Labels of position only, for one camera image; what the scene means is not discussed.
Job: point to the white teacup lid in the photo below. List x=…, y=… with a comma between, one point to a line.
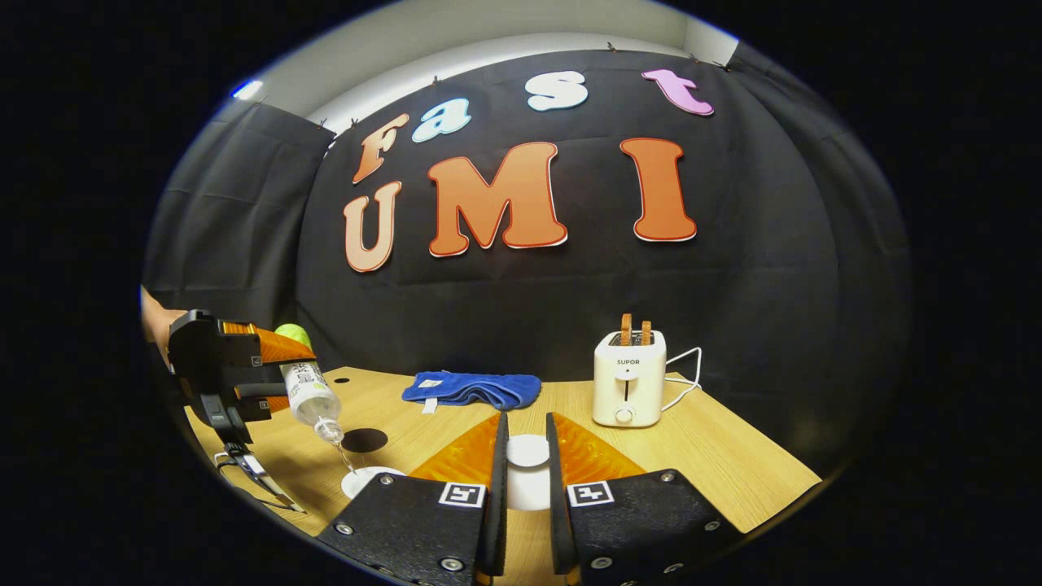
x=529, y=484

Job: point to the clear water bottle green label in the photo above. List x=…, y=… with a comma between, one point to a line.
x=309, y=395

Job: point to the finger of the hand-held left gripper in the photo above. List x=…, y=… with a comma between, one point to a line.
x=264, y=391
x=277, y=348

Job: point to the white teacup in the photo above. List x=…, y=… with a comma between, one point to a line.
x=362, y=482

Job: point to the toasted bread slice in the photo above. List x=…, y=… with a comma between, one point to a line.
x=626, y=330
x=645, y=333

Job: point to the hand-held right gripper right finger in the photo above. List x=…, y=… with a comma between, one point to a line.
x=558, y=529

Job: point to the black backdrop cloth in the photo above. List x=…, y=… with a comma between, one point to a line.
x=570, y=309

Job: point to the white toaster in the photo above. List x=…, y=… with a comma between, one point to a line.
x=628, y=387

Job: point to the blue towel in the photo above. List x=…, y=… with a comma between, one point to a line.
x=472, y=389

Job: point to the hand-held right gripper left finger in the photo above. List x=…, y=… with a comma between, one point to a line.
x=498, y=521

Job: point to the ceiling light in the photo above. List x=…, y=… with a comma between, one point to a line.
x=247, y=89

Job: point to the round black coaster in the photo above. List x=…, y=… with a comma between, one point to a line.
x=365, y=440

